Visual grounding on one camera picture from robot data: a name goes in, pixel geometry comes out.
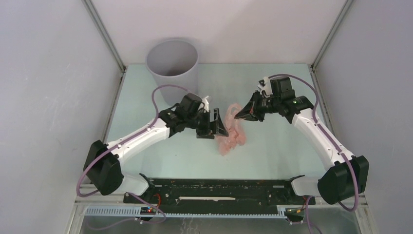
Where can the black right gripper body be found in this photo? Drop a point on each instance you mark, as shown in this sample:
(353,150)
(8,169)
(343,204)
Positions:
(268,105)

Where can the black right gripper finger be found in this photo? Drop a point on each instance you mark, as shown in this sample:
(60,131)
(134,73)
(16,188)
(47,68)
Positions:
(252,104)
(248,116)

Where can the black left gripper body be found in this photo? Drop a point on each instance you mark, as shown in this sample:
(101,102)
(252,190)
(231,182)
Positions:
(200,122)

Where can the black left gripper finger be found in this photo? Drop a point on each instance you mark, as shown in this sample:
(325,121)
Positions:
(217,121)
(218,129)

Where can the pink plastic trash bag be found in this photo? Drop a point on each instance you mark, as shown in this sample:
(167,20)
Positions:
(236,135)

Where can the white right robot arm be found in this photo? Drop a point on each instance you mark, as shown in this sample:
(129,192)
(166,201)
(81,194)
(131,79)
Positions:
(296,100)

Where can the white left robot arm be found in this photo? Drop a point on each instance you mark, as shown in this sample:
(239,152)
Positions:
(104,163)

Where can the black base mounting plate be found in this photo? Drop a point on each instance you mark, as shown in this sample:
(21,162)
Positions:
(233,196)

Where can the right controller board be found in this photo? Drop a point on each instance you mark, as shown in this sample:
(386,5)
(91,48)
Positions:
(294,211)

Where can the controller board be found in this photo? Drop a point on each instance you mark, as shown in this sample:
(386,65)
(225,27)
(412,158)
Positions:
(148,211)
(294,211)

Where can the left controller board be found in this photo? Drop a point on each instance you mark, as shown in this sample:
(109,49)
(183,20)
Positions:
(148,211)

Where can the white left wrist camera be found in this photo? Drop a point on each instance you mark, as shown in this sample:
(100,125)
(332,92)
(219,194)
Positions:
(204,107)

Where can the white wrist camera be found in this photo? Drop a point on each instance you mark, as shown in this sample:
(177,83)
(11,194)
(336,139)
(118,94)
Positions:
(264,87)
(204,107)

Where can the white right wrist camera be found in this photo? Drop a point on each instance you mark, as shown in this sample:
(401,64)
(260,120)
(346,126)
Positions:
(264,87)

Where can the grey slotted cable duct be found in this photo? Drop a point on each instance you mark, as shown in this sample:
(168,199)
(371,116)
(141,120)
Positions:
(139,211)

